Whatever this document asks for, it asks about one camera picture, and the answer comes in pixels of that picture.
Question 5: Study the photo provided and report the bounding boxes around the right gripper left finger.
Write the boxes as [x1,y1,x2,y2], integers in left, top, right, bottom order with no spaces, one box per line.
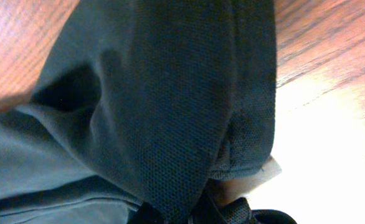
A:
[128,203,169,224]

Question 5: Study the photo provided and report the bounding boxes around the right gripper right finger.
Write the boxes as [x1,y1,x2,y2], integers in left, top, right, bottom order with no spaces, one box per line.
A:
[188,188,297,224]

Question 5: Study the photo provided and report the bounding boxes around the black t-shirt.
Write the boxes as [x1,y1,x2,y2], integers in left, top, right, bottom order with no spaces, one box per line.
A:
[0,0,277,223]

